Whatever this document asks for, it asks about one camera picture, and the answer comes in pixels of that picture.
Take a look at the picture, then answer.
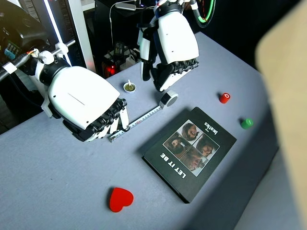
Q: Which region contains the red heart block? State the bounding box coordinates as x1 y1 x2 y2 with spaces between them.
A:
109 187 134 213

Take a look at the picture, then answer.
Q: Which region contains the black Beatles book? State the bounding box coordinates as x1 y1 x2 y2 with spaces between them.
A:
142 106 237 204

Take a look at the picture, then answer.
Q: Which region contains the grey table cloth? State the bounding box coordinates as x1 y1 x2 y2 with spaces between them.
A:
0 31 280 230

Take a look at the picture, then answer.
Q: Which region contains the small bowl with stick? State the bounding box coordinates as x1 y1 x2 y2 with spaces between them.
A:
123 80 137 93

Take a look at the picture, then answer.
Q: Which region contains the green cylinder block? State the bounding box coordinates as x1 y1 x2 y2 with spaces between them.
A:
240 117 254 130

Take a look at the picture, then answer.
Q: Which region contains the black device with red light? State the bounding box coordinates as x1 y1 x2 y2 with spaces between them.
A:
103 62 118 79

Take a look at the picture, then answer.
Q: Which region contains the red cylinder block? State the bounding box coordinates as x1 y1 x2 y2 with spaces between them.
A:
219 92 231 104

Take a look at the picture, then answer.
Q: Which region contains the thin white cable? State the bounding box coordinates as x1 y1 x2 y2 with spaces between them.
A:
109 0 141 47

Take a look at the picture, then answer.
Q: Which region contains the black rounded equipment housing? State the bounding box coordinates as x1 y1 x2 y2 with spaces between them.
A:
0 0 52 72

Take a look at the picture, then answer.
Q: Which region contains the black power adapter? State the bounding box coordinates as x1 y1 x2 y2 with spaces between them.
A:
114 42 125 57

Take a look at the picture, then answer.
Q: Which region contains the white metal frame post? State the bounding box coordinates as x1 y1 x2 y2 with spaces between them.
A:
43 0 95 72

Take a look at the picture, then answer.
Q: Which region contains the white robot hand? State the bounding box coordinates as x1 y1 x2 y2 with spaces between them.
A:
137 11 200 92
41 66 130 143

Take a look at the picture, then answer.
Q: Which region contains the grey tape measure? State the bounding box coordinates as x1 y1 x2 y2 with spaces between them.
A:
107 90 179 142

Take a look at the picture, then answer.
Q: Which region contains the blurred beige board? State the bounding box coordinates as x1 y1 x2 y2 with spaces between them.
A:
255 0 307 230

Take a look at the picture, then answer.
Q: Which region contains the flat grey device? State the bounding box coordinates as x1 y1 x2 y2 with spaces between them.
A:
115 2 137 12

